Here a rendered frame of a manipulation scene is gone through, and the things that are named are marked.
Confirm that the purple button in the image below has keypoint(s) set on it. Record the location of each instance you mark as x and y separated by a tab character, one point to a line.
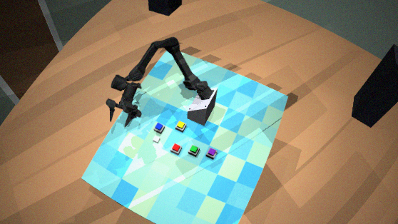
211	153

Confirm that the green button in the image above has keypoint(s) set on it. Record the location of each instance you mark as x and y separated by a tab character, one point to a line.
193	150

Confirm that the red button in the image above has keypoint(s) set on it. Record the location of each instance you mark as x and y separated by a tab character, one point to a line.
176	148

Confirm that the yellow button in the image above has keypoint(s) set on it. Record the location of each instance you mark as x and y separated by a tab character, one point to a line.
180	126

